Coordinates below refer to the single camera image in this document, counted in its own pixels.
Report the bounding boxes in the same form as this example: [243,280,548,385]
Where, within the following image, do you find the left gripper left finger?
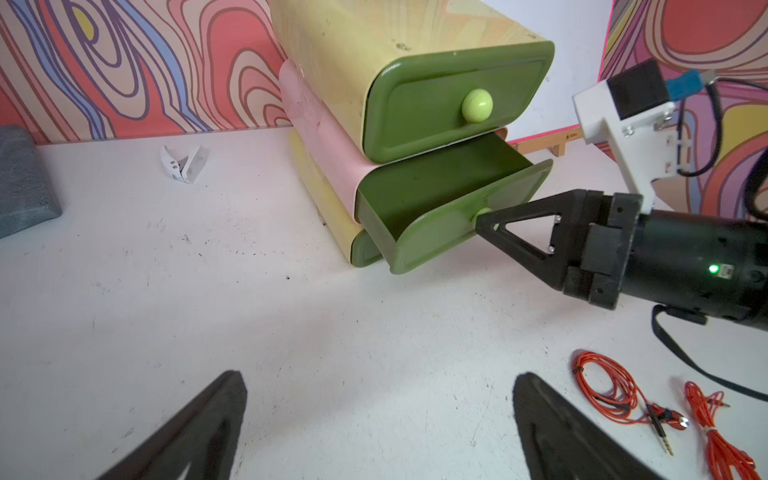
[101,370,248,479]

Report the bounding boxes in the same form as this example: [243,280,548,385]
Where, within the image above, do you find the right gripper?
[475,189,642,310]

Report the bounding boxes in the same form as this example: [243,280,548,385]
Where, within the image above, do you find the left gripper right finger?
[512,373,660,480]

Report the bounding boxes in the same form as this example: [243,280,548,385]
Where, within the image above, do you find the red earphones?
[684,381,761,480]
[571,350,689,457]

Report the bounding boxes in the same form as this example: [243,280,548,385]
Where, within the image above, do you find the green drawer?
[361,41,554,164]
[355,133,553,274]
[349,229,383,268]

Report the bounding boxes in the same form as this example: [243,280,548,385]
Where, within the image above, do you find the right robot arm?
[475,189,767,330]

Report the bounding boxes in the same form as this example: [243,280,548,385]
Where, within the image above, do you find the red earphones bundled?
[684,381,761,480]

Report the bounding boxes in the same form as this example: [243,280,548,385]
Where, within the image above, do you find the yellow green drawer cabinet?
[268,0,556,268]

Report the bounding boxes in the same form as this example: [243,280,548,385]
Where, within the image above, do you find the wooden easel stand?
[508,125,583,157]

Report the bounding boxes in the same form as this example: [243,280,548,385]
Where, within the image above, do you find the pink framed whiteboard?
[487,0,613,141]

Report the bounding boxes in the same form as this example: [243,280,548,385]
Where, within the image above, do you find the white clip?
[160,146,208,184]

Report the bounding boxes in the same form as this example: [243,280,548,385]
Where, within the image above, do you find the grey sponge block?
[0,125,62,238]

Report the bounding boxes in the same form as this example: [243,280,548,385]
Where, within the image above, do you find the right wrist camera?
[573,59,723,214]

